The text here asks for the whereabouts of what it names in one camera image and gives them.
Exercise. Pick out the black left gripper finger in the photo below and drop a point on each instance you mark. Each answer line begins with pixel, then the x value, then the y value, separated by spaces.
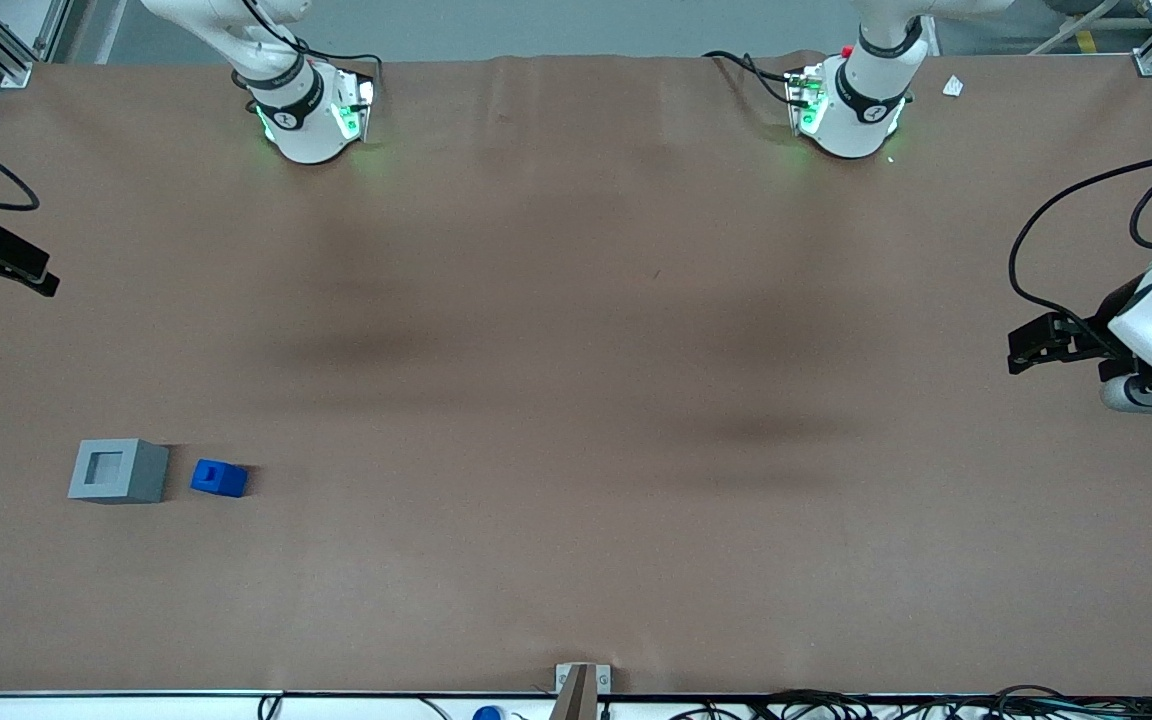
pixel 1044 330
pixel 1036 360

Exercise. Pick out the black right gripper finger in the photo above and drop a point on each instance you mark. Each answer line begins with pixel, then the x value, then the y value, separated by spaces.
pixel 16 252
pixel 36 283

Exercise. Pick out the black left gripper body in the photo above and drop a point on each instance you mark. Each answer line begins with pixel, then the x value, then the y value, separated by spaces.
pixel 1099 331

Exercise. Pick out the dark blue block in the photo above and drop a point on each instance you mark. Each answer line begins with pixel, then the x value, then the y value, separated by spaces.
pixel 219 480

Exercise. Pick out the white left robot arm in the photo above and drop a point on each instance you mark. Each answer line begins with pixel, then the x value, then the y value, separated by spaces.
pixel 866 80

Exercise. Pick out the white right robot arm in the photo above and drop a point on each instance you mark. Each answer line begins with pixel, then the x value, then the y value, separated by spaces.
pixel 301 120

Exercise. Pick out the light blue hollow cube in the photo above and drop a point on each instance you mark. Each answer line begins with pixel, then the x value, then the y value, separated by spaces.
pixel 141 480

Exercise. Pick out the white paper scrap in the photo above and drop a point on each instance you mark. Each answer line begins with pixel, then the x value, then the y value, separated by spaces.
pixel 953 87

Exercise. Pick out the table cover sheet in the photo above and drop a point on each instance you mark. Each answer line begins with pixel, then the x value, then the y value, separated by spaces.
pixel 576 400

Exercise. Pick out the blue round cap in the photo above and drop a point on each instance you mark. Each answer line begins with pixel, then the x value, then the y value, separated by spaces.
pixel 487 714

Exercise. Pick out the metal bracket with brown post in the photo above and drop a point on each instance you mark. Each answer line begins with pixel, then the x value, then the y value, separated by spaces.
pixel 581 690

